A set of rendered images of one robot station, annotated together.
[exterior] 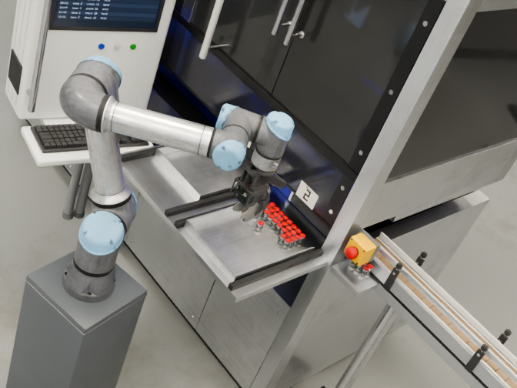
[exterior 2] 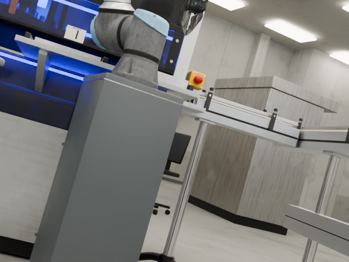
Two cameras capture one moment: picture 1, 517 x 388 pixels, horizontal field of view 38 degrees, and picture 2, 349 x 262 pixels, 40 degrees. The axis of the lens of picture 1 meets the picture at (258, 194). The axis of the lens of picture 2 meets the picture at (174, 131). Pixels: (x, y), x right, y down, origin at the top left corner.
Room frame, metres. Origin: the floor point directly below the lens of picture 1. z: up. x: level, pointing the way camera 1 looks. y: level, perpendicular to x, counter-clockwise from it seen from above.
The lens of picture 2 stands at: (0.42, 1.35, 0.61)
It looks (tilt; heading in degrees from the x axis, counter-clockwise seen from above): 3 degrees up; 311
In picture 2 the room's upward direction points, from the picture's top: 16 degrees clockwise
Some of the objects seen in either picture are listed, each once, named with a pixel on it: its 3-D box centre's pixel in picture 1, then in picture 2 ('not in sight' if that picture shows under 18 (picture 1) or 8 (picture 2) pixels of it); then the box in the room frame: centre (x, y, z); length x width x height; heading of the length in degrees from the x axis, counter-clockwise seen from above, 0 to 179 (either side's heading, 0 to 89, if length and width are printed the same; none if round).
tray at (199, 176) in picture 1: (215, 165); (67, 57); (2.14, 0.18, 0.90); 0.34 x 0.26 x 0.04; 144
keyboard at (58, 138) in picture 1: (91, 135); not in sight; (2.14, 0.63, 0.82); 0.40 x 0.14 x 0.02; 134
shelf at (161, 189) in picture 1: (226, 206); (105, 74); (1.99, 0.08, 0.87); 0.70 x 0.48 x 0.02; 54
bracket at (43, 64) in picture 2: not in sight; (40, 73); (2.13, 0.29, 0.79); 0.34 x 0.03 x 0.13; 144
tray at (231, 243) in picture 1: (250, 237); (148, 79); (1.85, -0.03, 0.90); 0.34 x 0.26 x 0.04; 143
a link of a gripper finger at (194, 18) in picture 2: (248, 213); (193, 24); (1.66, 0.01, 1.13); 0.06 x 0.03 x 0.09; 144
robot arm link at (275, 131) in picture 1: (274, 135); not in sight; (1.67, 0.02, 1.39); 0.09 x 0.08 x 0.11; 95
